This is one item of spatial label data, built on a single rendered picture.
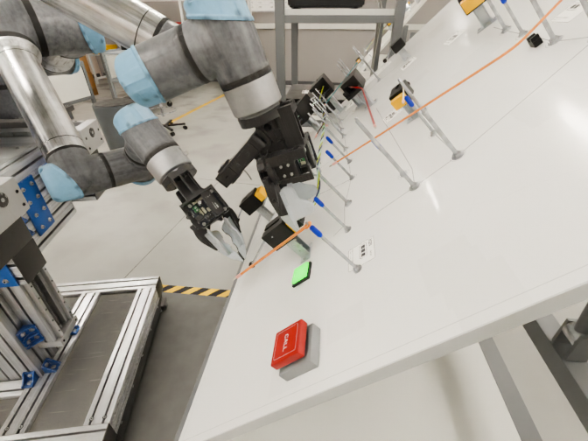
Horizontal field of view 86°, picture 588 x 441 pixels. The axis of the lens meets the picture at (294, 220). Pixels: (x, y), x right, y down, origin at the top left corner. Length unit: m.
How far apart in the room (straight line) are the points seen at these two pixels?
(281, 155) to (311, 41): 7.68
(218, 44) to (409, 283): 0.37
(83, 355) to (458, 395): 1.46
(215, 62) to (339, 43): 7.61
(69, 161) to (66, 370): 1.14
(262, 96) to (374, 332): 0.33
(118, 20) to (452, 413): 0.90
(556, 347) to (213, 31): 0.69
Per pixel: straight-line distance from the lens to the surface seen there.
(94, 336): 1.79
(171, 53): 0.47
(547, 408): 1.95
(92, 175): 0.73
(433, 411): 0.76
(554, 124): 0.47
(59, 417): 1.61
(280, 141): 0.49
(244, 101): 0.45
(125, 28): 0.62
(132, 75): 0.49
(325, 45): 8.08
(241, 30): 0.45
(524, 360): 2.06
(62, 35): 0.97
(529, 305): 0.32
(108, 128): 4.12
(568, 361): 0.68
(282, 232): 0.56
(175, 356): 1.83
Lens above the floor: 1.44
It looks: 33 degrees down
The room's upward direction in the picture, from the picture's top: straight up
